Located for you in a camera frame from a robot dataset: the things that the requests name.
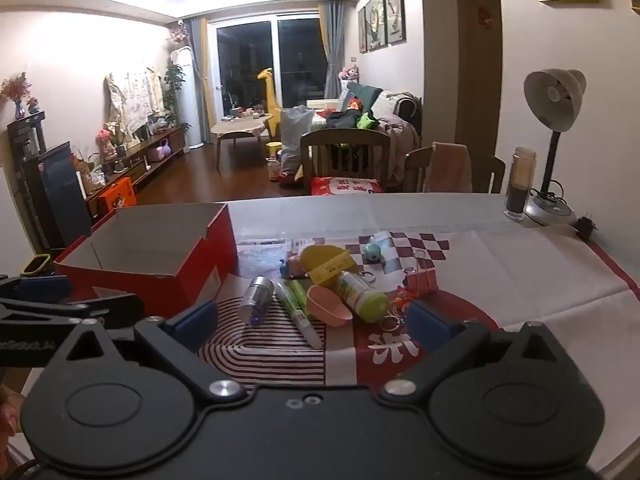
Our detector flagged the potted green plant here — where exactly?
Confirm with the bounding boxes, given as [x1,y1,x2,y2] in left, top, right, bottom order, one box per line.
[162,63,186,128]

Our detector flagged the vase with pink flowers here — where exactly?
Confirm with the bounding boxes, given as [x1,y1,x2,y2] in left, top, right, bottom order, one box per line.
[0,72,32,118]

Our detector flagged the black rack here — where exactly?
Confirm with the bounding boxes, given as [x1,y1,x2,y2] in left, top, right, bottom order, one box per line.
[7,110,48,161]

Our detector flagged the red cardboard box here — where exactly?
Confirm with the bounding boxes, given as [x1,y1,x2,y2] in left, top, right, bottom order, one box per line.
[54,202,239,313]

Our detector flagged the grey desk lamp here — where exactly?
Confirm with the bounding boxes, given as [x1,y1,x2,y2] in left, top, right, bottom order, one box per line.
[523,67,588,227]

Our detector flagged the glass balcony door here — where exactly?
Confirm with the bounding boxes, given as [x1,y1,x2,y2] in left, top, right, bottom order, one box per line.
[216,12,326,121]

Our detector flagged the wooden door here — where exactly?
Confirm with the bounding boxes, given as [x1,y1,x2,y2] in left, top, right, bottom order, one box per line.
[454,0,503,148]

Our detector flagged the dark blue panel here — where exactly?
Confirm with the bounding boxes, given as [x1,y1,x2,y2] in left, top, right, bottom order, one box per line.
[22,142,93,253]

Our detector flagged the green highlighter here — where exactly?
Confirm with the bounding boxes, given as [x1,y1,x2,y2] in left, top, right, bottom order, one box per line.
[289,279,313,306]

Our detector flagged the red white printed tablecloth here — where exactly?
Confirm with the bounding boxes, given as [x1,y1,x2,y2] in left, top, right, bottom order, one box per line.
[197,227,640,480]

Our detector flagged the glass bottle with dark contents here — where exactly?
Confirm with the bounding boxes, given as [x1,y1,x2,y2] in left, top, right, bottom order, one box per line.
[504,146,537,222]

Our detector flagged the pink towel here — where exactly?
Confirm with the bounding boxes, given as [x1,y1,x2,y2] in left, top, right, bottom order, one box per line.
[429,142,473,194]

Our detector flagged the black bin with yellow rim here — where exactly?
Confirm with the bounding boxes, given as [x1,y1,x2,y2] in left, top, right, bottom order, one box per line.
[21,254,53,277]

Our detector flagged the green white marker pen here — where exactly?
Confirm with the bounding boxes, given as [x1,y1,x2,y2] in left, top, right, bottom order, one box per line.
[276,281,324,351]

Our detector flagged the dark green cushion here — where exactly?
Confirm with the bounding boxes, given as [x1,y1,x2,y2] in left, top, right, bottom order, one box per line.
[350,82,383,113]

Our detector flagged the wooden coffee table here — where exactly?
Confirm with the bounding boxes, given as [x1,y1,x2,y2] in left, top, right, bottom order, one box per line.
[210,115,273,170]

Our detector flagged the wooden tv cabinet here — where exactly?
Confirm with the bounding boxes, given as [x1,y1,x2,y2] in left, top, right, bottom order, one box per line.
[82,126,187,211]

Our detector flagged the orange gift box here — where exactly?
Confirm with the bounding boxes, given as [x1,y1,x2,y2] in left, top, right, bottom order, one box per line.
[96,177,137,216]

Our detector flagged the small silver cylinder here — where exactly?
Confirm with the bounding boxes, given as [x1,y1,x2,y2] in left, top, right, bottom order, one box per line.
[237,275,275,326]

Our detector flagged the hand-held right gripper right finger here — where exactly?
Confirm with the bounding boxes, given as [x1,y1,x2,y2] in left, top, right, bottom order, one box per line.
[380,300,581,405]

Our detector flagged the red printed cushion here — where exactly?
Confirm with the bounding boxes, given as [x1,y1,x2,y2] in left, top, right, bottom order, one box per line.
[310,176,387,196]

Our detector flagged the yellow plastic object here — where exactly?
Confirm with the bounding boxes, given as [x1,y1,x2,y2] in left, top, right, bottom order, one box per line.
[299,245,353,285]

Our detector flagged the pink plastic scoop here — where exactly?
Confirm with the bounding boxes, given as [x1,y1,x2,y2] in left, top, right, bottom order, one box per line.
[306,285,355,328]

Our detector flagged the green capped plastic bottle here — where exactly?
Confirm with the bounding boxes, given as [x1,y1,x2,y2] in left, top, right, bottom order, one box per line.
[334,270,390,324]

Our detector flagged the wooden slatted chair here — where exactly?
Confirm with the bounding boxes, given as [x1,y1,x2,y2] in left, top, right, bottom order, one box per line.
[300,128,392,195]

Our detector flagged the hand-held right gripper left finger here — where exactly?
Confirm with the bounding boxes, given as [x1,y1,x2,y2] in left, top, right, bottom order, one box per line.
[45,301,247,405]

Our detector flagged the grey plastic bag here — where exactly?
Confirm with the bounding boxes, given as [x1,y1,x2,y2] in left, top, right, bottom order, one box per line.
[279,105,316,181]

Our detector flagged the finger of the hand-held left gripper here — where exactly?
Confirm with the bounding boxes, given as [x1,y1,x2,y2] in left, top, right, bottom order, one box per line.
[0,293,146,331]
[0,274,76,304]

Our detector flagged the cluttered sofa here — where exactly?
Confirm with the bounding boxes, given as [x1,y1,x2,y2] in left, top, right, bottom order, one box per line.
[307,87,423,186]

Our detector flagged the yellow giraffe toy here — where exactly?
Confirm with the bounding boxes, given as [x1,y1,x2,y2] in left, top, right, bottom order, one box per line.
[257,67,286,143]

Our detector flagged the white standing air conditioner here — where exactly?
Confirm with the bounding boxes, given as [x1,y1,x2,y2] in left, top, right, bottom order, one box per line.
[172,46,206,151]

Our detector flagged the red binder clip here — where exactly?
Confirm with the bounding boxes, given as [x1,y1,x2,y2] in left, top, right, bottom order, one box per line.
[402,250,440,297]

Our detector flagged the white cloth cover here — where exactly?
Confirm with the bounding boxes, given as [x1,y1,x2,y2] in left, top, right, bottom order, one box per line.
[103,65,166,136]

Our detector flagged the keychain with orange charms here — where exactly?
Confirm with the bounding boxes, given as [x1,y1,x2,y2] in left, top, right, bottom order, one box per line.
[380,287,416,333]

